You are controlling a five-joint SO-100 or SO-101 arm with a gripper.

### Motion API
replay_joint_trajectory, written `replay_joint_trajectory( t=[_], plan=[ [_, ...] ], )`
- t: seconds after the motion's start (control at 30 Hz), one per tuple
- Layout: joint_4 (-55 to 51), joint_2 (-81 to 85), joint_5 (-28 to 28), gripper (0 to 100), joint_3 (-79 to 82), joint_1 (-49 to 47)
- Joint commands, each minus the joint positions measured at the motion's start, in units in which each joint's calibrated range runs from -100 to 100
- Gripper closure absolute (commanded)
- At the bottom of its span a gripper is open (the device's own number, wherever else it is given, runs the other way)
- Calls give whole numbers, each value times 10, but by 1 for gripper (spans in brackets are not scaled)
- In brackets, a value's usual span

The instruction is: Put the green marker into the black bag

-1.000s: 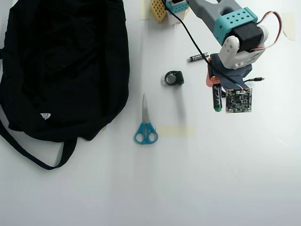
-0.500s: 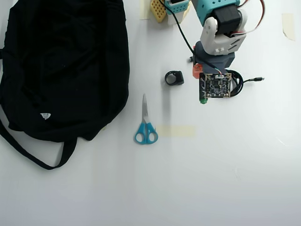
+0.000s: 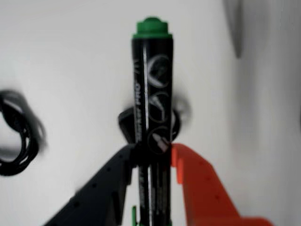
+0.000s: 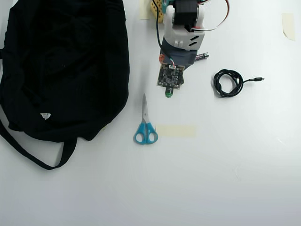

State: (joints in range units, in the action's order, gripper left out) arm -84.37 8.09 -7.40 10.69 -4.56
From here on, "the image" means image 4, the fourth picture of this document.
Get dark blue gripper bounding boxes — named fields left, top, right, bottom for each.
left=158, top=37, right=201, bottom=71

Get black fabric bag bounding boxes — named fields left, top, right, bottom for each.
left=0, top=0, right=131, bottom=170

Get yellow perforated base piece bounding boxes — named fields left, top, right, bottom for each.
left=150, top=0, right=166, bottom=24

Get narrow beige masking tape strip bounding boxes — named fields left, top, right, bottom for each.
left=140, top=0, right=151, bottom=20

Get wide beige masking tape strip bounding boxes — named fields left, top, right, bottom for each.
left=156, top=125, right=196, bottom=137

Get torn beige masking tape piece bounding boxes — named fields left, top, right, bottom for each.
left=281, top=13, right=296, bottom=42

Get bare camera circuit board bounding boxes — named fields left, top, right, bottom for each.
left=157, top=63, right=185, bottom=90

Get black camera cable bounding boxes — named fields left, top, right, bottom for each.
left=154, top=13, right=176, bottom=68

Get blue handled scissors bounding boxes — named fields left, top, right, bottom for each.
left=134, top=93, right=158, bottom=145

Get coiled black USB cable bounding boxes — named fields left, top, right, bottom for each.
left=213, top=69, right=265, bottom=98

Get red white servo wire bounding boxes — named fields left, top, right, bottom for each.
left=190, top=0, right=231, bottom=32

